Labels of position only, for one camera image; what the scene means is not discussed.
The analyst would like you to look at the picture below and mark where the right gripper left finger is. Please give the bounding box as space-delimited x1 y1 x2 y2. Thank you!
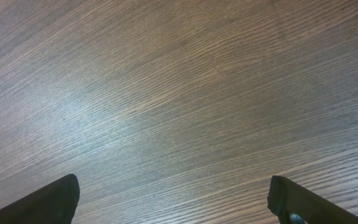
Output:
0 174 80 224

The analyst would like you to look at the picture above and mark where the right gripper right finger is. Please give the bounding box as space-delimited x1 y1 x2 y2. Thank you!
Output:
267 175 358 224

